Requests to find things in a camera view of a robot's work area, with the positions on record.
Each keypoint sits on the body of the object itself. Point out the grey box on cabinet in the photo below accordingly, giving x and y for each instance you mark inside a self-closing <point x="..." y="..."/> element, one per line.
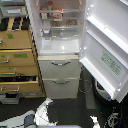
<point x="14" y="11"/>

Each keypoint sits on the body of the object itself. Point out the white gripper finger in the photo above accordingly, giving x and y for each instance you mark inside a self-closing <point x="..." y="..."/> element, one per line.
<point x="95" y="121"/>

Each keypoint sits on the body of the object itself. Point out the wooden drawer cabinet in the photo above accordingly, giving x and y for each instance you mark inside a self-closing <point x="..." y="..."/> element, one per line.
<point x="19" y="69"/>

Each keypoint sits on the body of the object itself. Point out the green door label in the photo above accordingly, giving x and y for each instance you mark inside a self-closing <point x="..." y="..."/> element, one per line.
<point x="110" y="64"/>

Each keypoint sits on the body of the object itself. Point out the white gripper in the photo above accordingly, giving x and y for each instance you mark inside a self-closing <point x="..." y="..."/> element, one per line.
<point x="41" y="115"/>

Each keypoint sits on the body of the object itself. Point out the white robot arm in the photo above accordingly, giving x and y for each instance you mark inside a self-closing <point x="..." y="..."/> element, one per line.
<point x="31" y="119"/>

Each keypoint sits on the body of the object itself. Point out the lower fridge drawer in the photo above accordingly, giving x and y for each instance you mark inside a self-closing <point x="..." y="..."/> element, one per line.
<point x="61" y="88"/>

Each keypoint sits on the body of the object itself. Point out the white fridge door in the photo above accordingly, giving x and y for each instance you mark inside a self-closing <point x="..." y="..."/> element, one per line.
<point x="106" y="29"/>

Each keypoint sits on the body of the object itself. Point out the red lid jar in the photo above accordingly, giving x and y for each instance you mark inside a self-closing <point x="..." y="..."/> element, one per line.
<point x="50" y="5"/>

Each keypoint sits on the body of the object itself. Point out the white blue robot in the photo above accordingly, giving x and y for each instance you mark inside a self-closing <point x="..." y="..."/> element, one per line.
<point x="102" y="95"/>

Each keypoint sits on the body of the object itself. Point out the food package on shelf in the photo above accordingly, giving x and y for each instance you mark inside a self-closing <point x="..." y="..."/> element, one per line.
<point x="58" y="15"/>

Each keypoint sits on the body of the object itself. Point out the white fridge body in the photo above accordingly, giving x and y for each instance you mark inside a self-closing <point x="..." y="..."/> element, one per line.
<point x="54" y="38"/>

